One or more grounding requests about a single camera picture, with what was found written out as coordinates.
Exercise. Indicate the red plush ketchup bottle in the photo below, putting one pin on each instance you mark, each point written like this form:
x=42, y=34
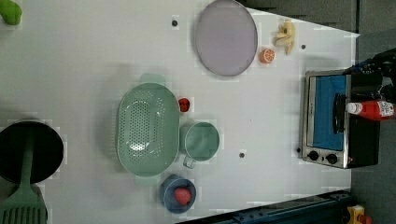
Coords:
x=377, y=110

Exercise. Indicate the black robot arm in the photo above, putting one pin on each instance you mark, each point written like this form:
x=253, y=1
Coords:
x=374, y=78

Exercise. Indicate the small red toy fruit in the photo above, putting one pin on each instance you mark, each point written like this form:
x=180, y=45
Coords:
x=184, y=104

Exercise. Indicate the green mug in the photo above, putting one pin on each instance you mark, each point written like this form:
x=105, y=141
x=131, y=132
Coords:
x=199, y=141

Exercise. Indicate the green oval colander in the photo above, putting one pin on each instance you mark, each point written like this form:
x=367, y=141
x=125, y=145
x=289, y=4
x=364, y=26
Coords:
x=148, y=127

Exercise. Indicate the grey round plate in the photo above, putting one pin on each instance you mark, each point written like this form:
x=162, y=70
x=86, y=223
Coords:
x=226, y=38

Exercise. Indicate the red toy strawberry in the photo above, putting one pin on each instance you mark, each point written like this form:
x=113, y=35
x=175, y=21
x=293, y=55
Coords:
x=183, y=196

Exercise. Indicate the blue bowl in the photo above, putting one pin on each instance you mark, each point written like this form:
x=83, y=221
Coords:
x=167, y=189

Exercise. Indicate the orange slice toy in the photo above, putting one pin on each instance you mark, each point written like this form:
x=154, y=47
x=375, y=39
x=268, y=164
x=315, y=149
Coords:
x=267, y=55

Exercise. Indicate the peeled toy banana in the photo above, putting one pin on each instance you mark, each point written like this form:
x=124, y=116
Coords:
x=285, y=37

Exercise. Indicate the black frying pan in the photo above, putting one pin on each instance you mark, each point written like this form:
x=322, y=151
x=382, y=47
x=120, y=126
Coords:
x=34, y=139

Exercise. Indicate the yellow red emergency button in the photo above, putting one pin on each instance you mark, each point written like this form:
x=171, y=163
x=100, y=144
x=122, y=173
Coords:
x=357, y=215

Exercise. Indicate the green slotted spatula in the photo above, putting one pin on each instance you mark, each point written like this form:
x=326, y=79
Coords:
x=24, y=206

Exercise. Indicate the green toy vegetable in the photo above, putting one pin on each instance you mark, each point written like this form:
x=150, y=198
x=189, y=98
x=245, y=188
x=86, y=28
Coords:
x=10, y=12

